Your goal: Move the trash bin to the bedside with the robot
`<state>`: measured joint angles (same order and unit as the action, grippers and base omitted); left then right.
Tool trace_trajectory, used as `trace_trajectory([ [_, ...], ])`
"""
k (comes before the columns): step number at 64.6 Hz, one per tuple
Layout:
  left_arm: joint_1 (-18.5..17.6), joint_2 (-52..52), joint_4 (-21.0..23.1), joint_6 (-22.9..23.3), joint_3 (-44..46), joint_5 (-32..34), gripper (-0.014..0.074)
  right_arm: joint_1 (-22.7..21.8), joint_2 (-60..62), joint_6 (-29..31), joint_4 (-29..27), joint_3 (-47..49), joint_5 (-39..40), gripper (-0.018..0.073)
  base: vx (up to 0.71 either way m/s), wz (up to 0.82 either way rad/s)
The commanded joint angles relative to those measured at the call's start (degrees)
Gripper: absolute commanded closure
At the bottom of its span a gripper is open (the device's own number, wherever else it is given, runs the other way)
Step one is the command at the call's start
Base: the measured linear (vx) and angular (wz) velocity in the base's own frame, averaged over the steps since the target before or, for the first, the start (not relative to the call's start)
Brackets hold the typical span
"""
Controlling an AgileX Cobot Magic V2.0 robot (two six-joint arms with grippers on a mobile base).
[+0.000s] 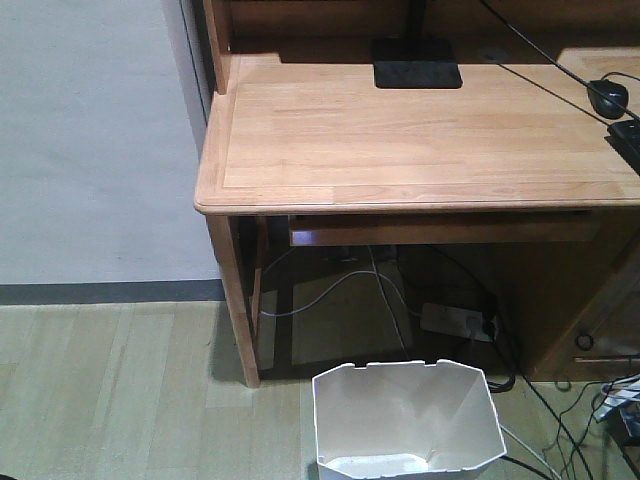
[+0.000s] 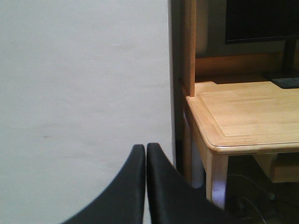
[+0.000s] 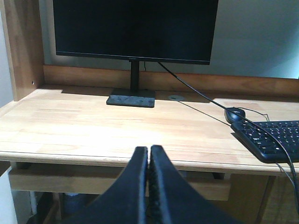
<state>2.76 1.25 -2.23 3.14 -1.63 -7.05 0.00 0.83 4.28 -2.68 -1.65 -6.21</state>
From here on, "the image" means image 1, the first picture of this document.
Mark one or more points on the white plastic trash bin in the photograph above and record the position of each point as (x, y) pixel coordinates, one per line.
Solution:
(405, 420)

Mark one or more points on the white power strip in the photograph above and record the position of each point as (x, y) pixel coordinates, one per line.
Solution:
(453, 321)

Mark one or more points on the black monitor stand base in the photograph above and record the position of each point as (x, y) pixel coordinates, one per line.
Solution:
(414, 60)

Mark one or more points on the wooden desk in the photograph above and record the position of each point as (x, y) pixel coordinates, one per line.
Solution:
(514, 159)

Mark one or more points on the wooden drawer cabinet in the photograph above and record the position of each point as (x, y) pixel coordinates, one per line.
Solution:
(602, 338)

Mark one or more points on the black computer mouse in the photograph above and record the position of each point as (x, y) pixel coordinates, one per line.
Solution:
(608, 99)

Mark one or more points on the black device on desk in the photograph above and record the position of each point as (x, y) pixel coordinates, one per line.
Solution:
(624, 138)

